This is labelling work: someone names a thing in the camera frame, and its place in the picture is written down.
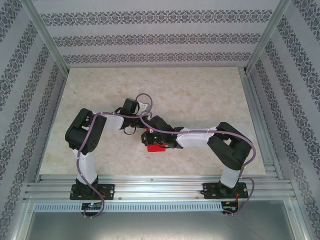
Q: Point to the red cloth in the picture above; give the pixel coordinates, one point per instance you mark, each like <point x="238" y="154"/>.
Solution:
<point x="156" y="149"/>

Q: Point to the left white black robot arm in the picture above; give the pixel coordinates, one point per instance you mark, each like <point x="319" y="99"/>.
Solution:
<point x="75" y="132"/>

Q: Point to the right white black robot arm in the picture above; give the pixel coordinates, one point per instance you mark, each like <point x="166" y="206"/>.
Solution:
<point x="225" y="147"/>

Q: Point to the grey sheet metal panel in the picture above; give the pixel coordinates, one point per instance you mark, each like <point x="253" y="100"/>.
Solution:
<point x="160" y="226"/>

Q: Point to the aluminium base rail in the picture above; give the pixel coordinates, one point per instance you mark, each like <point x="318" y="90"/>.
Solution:
<point x="160" y="187"/>

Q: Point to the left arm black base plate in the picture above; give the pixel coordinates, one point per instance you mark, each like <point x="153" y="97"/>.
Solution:
<point x="108" y="191"/>

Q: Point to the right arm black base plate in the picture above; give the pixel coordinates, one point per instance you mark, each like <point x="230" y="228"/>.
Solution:
<point x="208" y="191"/>

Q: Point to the aluminium table edge rail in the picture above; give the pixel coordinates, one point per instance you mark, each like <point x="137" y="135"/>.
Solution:
<point x="253" y="100"/>

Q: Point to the aluminium frame post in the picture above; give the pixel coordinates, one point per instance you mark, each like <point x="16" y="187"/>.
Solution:
<point x="267" y="35"/>
<point x="48" y="35"/>

